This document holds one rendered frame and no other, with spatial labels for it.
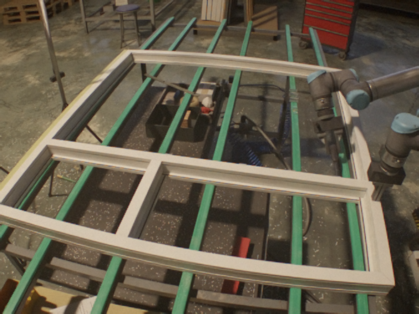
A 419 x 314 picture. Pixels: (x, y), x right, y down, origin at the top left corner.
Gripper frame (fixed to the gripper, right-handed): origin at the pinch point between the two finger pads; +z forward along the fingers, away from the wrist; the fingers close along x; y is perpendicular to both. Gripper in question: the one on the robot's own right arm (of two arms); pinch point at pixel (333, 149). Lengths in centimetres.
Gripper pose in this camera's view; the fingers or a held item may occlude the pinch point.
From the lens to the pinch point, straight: 147.2
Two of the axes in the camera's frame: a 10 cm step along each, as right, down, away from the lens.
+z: 2.0, 9.8, -0.3
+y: -4.0, 0.6, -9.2
